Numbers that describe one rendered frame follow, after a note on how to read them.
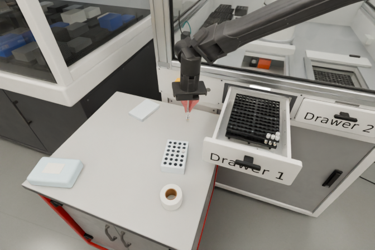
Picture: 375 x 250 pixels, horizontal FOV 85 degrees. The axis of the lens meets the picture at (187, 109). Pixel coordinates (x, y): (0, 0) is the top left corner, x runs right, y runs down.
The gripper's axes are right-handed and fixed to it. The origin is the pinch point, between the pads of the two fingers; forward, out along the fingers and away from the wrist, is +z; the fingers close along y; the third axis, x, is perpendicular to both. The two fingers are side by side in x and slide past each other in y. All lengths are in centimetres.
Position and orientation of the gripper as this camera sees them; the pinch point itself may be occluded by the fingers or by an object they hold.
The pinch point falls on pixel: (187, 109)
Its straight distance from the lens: 68.8
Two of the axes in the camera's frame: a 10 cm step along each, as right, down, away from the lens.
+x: 1.5, 6.5, -7.5
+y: -9.9, 0.6, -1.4
